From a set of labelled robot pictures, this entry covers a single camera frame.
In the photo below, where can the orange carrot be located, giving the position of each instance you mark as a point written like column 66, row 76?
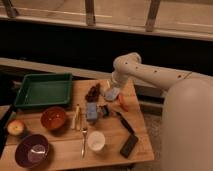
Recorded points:
column 122, row 103

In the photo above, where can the green plastic tray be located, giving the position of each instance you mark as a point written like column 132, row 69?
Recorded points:
column 44, row 90

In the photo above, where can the black spatula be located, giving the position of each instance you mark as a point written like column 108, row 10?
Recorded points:
column 131, row 141

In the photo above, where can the purple bowl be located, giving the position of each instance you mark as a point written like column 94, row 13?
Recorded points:
column 32, row 151

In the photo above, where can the yellow banana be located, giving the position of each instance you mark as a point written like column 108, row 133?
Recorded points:
column 76, row 120

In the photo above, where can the dark red grapes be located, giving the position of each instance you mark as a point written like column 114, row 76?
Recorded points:
column 93, row 94

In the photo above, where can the white cup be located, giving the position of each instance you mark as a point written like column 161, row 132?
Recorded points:
column 96, row 141

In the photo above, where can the orange bowl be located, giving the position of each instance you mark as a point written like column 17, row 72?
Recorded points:
column 53, row 118

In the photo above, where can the small black clip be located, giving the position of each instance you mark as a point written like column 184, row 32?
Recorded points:
column 104, row 110

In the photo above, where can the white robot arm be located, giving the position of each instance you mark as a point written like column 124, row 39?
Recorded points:
column 187, row 115

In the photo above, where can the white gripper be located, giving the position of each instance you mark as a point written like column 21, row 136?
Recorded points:
column 117, row 81

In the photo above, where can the red yellow apple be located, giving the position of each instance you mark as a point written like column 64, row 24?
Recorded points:
column 16, row 127

